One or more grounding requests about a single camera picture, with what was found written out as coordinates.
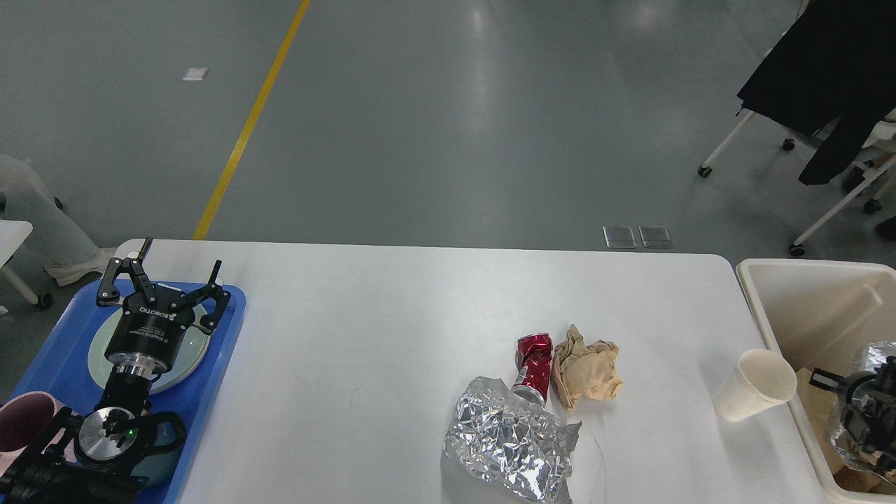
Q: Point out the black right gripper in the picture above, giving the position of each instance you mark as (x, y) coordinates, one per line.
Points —
(860, 406)

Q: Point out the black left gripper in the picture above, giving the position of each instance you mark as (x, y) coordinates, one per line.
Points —
(155, 317)

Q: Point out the brown paper bag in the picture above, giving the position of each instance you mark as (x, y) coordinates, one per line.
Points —
(818, 406)
(862, 482)

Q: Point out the foil bag with paper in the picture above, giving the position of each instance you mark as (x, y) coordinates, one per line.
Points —
(840, 437)

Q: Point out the mint green plate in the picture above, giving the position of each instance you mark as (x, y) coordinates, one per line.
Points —
(194, 346)

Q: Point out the foil sheet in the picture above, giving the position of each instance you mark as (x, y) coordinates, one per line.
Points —
(508, 441)

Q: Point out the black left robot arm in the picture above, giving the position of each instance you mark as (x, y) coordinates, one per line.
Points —
(102, 455)

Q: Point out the white paper cup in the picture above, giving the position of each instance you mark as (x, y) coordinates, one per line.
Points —
(760, 380)

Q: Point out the beige plastic bin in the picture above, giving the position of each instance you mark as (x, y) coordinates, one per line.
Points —
(819, 313)

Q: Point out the person in grey trousers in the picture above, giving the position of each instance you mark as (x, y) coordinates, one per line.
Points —
(65, 251)

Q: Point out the blue plastic tray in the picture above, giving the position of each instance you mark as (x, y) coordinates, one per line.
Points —
(60, 368)

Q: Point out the pink mug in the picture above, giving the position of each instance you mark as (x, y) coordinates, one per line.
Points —
(22, 420)

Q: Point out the right floor socket plate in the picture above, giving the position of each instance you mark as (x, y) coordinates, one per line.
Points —
(655, 237)

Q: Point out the floor socket plate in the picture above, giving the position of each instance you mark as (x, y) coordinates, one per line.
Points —
(620, 237)
(655, 237)

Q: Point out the crumpled brown paper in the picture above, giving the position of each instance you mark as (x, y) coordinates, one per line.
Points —
(581, 370)

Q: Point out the left floor socket plate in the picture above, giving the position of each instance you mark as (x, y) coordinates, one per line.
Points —
(620, 237)

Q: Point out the crushed red can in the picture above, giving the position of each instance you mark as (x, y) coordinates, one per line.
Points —
(533, 357)

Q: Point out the black jacket on chair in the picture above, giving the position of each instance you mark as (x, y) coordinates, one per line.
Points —
(835, 64)

